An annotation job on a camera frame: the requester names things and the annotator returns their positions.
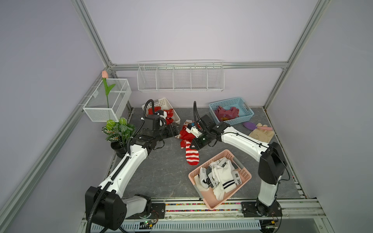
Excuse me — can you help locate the santa face red sock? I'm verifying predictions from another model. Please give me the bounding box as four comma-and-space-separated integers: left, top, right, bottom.
180, 120, 194, 134

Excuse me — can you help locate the plain red fleece sock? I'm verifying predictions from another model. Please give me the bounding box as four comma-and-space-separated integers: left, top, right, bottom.
179, 129, 195, 148

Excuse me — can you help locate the santa striped small sock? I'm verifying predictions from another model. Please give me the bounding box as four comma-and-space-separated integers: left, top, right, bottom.
185, 141, 200, 166

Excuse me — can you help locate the white black striped sock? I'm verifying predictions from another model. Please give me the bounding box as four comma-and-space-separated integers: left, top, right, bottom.
209, 157, 237, 201

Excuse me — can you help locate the white sock grey emblem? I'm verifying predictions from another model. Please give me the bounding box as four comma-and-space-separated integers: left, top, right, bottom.
232, 170, 242, 186

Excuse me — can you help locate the white sock black pattern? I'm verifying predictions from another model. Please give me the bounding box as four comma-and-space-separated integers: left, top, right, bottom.
194, 167, 212, 192

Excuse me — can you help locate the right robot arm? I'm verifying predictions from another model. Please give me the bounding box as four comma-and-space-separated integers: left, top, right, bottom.
190, 102, 289, 217

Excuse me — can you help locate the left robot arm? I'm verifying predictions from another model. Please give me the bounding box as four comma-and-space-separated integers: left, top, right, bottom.
85, 99, 167, 233

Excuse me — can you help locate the blue plastic basket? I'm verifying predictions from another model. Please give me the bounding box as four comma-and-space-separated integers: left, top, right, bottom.
208, 97, 254, 125

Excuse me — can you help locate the pink plastic basket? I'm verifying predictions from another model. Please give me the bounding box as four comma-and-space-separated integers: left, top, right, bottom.
188, 150, 252, 210

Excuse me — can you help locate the green potted plant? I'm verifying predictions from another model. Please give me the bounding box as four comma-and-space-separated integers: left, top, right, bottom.
102, 117, 136, 158

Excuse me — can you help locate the purple pink scoop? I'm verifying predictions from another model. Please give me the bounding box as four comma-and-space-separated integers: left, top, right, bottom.
243, 122, 273, 131

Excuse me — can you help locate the beige work glove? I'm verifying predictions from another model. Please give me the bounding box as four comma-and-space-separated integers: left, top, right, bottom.
249, 123, 275, 143

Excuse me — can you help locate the artificial pink tulip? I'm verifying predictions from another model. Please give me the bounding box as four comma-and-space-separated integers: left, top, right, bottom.
102, 70, 116, 108

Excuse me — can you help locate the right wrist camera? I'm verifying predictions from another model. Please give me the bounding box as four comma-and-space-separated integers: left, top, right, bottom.
186, 122, 203, 138

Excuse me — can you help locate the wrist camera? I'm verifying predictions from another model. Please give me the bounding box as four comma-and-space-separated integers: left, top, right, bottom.
186, 122, 203, 138
157, 110, 167, 126

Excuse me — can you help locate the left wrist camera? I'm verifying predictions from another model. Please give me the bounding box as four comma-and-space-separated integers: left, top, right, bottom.
157, 110, 167, 126

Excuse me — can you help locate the white wire wall shelf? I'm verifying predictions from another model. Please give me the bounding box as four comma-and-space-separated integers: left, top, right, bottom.
137, 60, 225, 92

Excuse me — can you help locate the white mesh wall box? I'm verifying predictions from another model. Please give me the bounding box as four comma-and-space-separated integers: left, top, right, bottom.
83, 78, 132, 122

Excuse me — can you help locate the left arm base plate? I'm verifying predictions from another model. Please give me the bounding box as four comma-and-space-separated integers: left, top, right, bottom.
126, 203, 166, 220

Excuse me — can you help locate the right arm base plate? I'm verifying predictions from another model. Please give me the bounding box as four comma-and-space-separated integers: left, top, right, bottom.
241, 200, 283, 217

